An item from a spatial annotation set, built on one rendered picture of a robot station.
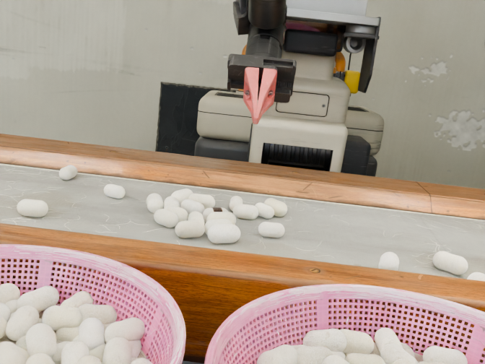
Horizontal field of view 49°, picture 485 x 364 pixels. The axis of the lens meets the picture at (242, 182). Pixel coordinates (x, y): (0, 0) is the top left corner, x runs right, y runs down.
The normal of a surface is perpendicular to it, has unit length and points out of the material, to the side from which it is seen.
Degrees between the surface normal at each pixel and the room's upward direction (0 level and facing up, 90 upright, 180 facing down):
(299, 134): 98
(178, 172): 45
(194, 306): 90
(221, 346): 75
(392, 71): 90
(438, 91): 90
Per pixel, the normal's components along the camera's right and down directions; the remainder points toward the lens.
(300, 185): 0.04, -0.51
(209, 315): -0.06, 0.24
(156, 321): -0.80, -0.28
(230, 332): 0.91, -0.07
